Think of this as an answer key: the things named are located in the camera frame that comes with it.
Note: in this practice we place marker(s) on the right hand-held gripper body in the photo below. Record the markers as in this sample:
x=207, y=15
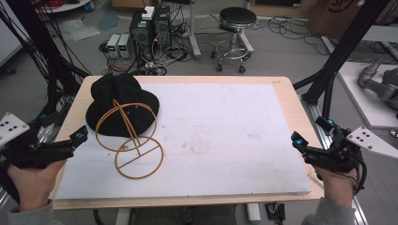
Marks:
x=344, y=150

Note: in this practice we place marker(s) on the person's right hand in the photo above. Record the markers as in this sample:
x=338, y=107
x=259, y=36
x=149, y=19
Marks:
x=338, y=187

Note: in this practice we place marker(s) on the grey bench power supply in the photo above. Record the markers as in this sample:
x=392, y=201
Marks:
x=113, y=45
x=125, y=45

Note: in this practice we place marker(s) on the person's left hand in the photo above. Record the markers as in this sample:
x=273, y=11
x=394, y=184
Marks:
x=34, y=184

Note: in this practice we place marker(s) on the white box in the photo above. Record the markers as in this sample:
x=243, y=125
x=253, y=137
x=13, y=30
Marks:
x=148, y=13

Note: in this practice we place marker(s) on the white side table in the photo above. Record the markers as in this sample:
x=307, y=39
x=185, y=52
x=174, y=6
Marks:
x=363, y=106

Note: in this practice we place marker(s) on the black clamp device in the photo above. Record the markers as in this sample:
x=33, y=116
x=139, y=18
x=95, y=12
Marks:
x=275, y=213

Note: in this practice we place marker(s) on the white round table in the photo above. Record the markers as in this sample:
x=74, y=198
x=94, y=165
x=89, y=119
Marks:
x=62, y=5

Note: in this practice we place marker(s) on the white board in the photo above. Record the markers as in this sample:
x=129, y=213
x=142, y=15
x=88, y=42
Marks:
x=219, y=140

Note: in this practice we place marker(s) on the black round swivel stool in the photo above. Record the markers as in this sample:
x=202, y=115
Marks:
x=236, y=18

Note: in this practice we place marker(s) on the computer tower units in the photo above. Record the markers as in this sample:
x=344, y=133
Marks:
x=156, y=61

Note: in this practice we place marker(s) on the black bucket hat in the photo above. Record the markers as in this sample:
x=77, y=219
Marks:
x=125, y=97

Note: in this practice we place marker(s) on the black computer tower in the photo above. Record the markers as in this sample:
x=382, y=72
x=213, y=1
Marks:
x=140, y=34
x=162, y=26

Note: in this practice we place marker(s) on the person's legs in dark trousers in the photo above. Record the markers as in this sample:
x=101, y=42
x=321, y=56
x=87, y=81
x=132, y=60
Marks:
x=187, y=215

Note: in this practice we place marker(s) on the brown cardboard box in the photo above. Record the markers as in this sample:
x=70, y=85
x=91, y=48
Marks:
x=331, y=15

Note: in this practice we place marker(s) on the aluminium rail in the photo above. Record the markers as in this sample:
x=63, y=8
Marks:
x=316, y=115

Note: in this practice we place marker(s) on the sheets of paper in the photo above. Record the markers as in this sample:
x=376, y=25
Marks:
x=79, y=29

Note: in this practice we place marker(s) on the blue tape roll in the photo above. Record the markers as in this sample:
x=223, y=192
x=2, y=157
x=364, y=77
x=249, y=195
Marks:
x=90, y=6

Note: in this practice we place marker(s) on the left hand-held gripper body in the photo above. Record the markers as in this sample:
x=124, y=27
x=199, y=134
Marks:
x=34, y=153

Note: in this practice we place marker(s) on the grey metal post with foot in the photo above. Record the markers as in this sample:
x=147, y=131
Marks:
x=194, y=31

